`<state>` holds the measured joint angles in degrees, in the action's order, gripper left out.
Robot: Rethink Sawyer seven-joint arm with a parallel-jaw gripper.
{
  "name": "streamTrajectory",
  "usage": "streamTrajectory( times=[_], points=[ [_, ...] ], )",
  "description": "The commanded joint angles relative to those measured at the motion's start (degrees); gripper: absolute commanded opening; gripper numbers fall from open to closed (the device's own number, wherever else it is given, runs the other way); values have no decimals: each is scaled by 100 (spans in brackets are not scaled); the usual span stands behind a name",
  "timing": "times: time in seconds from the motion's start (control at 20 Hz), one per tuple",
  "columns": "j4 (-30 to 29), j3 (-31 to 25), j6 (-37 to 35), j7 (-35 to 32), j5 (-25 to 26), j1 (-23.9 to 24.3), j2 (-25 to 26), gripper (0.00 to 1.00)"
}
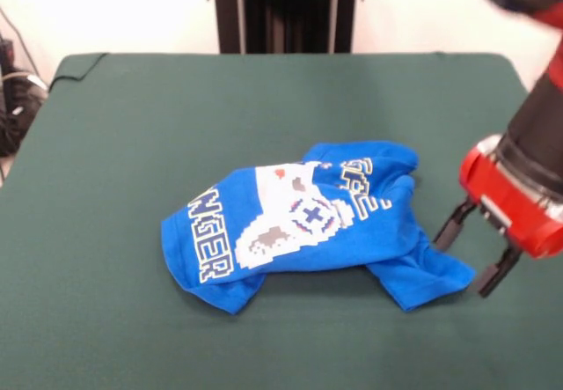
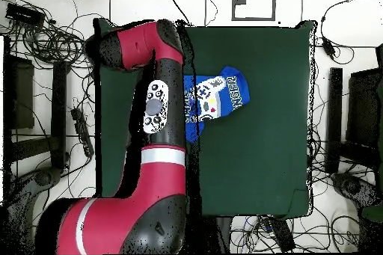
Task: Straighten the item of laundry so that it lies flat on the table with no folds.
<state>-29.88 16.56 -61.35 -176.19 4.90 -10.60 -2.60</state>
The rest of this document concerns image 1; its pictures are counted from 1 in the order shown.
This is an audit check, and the dark green table cloth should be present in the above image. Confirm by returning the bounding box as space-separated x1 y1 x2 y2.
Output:
0 52 563 390

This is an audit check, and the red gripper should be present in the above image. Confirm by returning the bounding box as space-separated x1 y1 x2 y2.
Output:
433 134 563 298

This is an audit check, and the black floor stand base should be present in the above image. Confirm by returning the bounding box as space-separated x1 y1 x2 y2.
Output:
0 33 49 158

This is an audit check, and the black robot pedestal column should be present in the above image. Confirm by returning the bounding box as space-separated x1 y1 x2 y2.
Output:
206 0 365 55

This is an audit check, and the blue printed t-shirt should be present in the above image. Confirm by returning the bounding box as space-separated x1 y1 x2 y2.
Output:
159 139 478 316

